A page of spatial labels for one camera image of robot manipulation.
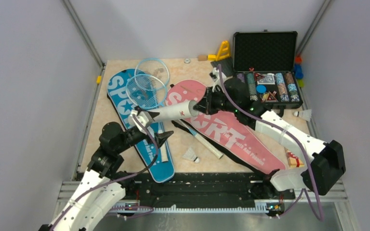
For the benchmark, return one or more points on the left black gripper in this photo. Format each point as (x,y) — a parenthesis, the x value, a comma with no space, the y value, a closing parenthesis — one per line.
(160,138)

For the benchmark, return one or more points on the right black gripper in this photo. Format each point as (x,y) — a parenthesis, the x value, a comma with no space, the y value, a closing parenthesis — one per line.
(206,104)

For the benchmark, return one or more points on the white shuttlecock tube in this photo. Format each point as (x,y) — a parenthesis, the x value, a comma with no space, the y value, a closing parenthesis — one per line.
(172,112)

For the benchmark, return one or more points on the white shuttlecock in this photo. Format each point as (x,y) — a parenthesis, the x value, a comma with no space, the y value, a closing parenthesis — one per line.
(304,114)
(191,155)

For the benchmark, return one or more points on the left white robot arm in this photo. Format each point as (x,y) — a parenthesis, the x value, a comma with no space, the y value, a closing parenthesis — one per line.
(102,185)

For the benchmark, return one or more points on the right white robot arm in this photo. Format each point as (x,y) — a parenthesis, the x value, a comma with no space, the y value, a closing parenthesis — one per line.
(325,160)

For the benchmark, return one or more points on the lower blue badminton racket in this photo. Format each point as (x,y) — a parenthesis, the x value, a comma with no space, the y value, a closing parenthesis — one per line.
(149,99)

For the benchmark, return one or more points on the blue badminton racket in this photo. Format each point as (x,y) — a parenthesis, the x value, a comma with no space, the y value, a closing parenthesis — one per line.
(154,73)
(149,99)

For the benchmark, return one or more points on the upper blue badminton racket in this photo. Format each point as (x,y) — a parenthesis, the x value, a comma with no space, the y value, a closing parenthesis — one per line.
(154,73)

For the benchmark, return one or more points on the dark grey building plate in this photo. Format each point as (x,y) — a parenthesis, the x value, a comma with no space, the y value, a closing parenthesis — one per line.
(226,65)

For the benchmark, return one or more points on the small wooden block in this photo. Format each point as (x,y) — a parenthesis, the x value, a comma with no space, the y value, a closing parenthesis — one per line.
(202,58)

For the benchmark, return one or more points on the yellow letter A toy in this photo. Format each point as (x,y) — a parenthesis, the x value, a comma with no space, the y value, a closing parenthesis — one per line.
(223,52)

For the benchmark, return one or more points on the pink racket cover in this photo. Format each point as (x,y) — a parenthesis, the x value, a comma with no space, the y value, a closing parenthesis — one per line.
(222,129)

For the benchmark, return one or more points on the black poker chip case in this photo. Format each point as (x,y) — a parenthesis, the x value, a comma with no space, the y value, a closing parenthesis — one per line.
(266,60)

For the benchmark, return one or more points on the coloured toys in corner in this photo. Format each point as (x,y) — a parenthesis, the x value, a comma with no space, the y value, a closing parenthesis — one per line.
(298,71)

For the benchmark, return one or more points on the red white card box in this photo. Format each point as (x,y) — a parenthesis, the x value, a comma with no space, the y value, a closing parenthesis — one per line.
(293,160)

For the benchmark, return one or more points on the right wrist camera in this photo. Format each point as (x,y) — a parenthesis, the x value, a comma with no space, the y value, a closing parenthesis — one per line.
(215,75)

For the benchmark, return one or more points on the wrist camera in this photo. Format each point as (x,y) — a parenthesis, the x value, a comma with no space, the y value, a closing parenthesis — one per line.
(215,75)
(142,118)

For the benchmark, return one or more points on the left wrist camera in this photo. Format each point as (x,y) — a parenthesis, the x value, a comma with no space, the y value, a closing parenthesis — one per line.
(142,118)

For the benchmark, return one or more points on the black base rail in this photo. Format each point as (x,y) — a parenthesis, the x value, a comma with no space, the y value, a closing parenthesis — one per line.
(202,190)

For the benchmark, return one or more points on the yellow clip on frame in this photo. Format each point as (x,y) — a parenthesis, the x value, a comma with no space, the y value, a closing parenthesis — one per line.
(99,79)

